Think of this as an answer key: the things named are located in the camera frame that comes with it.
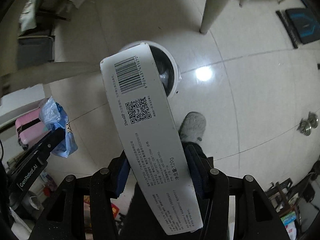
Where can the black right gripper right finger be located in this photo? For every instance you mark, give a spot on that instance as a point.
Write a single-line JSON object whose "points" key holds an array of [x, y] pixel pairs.
{"points": [[212, 191]]}

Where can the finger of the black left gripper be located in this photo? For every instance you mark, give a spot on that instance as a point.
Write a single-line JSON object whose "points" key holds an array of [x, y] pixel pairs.
{"points": [[42, 149]]}

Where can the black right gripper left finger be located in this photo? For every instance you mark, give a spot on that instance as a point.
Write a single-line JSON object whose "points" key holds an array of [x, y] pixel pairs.
{"points": [[107, 183]]}

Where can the blue plastic bag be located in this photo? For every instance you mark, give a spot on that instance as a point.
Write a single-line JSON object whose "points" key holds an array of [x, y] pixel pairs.
{"points": [[54, 116]]}

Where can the long white barcode box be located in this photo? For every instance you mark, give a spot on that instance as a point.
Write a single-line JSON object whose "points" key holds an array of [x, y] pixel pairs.
{"points": [[149, 138]]}

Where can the white round trash bin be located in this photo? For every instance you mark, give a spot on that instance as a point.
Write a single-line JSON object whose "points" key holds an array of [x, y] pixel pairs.
{"points": [[169, 71]]}

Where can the pink suitcase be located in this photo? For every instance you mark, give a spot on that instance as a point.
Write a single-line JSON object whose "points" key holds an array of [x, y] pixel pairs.
{"points": [[30, 129]]}

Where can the grey slipper foot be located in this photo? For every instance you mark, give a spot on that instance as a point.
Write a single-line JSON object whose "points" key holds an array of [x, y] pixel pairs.
{"points": [[192, 128]]}

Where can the dark storage box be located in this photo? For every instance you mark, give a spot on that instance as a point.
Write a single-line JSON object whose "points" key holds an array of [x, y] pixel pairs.
{"points": [[34, 51]]}

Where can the metal dumbbell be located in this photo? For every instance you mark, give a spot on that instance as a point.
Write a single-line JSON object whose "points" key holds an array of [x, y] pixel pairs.
{"points": [[306, 125]]}

